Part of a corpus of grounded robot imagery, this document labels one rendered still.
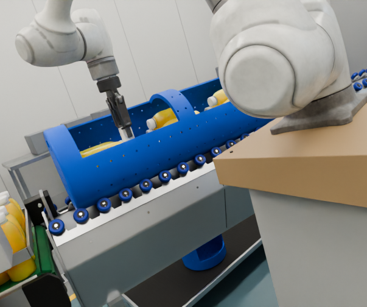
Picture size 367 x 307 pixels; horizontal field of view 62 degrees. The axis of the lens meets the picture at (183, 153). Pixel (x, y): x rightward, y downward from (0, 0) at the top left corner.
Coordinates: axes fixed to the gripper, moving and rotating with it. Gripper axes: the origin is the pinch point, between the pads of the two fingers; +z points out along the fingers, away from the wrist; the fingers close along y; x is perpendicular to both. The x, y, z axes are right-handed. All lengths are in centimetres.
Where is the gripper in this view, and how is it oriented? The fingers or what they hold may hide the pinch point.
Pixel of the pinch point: (128, 137)
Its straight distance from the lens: 104.8
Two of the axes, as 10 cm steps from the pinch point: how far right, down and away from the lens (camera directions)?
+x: -8.3, 3.7, -4.1
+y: -4.7, -0.9, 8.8
